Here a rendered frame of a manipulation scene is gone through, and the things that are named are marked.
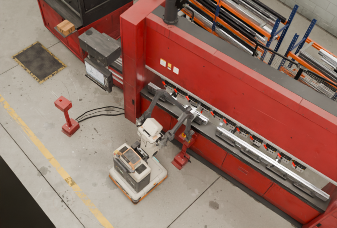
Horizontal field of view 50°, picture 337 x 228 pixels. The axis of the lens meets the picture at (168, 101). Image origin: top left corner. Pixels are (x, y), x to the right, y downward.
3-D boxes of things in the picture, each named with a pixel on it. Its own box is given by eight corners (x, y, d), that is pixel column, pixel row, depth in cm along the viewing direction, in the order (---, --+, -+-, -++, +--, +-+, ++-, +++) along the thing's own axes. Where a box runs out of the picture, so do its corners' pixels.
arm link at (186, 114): (184, 108, 455) (190, 113, 450) (189, 110, 466) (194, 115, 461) (163, 135, 462) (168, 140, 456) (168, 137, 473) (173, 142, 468)
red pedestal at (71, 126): (60, 131, 593) (50, 102, 525) (71, 121, 605) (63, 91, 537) (69, 137, 587) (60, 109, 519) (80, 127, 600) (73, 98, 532)
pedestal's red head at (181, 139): (177, 140, 525) (178, 134, 510) (184, 133, 532) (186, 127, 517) (187, 148, 518) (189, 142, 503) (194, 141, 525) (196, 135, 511)
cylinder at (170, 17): (159, 19, 429) (161, -13, 390) (171, 8, 441) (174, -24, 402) (182, 32, 419) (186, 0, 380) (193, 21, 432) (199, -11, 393)
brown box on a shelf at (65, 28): (53, 28, 589) (51, 22, 579) (66, 21, 600) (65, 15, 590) (64, 38, 578) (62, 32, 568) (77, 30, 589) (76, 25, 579)
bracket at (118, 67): (95, 68, 527) (94, 65, 521) (106, 58, 539) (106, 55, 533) (116, 82, 516) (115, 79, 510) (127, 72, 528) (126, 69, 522)
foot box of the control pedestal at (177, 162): (170, 162, 576) (171, 159, 566) (180, 152, 587) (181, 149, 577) (179, 170, 569) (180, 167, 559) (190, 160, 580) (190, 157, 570)
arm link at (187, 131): (185, 111, 462) (191, 117, 456) (189, 109, 464) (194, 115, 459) (182, 133, 492) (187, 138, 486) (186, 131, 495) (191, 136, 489)
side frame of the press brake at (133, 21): (124, 117, 617) (119, 15, 427) (154, 86, 659) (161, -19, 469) (136, 125, 610) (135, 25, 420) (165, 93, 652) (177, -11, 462)
